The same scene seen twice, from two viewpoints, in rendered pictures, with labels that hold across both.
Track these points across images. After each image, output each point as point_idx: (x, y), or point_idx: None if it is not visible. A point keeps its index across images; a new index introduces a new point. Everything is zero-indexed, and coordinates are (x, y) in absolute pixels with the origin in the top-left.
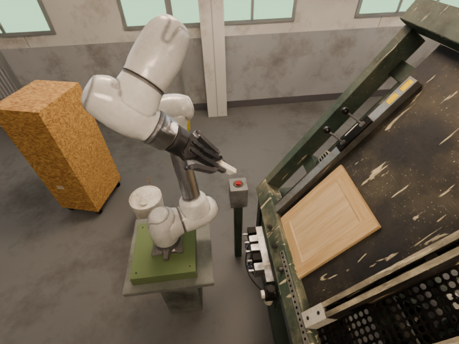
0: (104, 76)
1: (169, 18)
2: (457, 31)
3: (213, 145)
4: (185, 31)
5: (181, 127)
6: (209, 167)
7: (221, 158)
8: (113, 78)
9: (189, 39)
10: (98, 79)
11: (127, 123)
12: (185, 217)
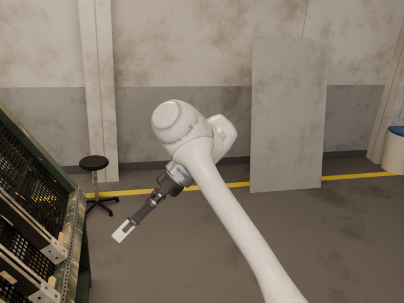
0: (216, 118)
1: (168, 100)
2: None
3: (135, 213)
4: (153, 112)
5: (164, 174)
6: (140, 206)
7: (127, 216)
8: (211, 121)
9: (151, 124)
10: (217, 115)
11: None
12: None
